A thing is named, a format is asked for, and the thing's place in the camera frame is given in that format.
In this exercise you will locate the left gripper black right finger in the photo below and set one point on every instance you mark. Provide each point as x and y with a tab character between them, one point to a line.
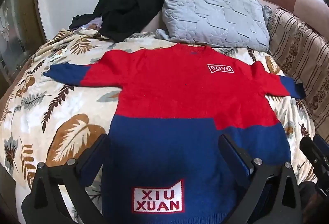
271	193

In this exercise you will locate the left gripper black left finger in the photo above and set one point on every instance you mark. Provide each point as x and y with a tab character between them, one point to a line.
45	203

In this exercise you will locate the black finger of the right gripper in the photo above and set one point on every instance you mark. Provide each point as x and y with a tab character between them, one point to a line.
316	151

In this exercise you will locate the red and blue knit sweater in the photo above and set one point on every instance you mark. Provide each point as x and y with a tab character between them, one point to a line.
164	163

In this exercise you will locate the black clothing pile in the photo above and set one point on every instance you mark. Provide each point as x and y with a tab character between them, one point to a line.
120	18

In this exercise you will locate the cream leaf-print fleece blanket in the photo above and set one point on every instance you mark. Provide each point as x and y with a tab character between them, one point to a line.
48	121

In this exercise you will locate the brown striped patterned quilt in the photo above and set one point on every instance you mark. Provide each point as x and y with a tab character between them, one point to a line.
302	54

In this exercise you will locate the brown and beige bolster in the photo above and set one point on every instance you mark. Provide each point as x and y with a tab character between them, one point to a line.
312	12

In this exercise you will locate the brown wooden wardrobe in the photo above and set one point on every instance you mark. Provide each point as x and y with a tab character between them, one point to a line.
21	35

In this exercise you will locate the purple cloth under black pile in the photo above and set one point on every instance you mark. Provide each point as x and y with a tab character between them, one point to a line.
95	24

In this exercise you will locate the grey quilted pillow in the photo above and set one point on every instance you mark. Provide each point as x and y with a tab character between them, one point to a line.
217	23

